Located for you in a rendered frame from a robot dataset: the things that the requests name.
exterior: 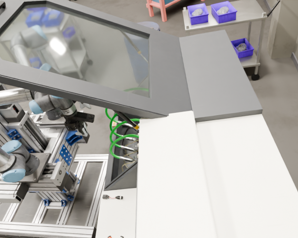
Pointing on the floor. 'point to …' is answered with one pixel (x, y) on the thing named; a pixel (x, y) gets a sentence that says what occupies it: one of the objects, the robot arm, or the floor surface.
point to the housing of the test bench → (238, 146)
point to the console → (172, 180)
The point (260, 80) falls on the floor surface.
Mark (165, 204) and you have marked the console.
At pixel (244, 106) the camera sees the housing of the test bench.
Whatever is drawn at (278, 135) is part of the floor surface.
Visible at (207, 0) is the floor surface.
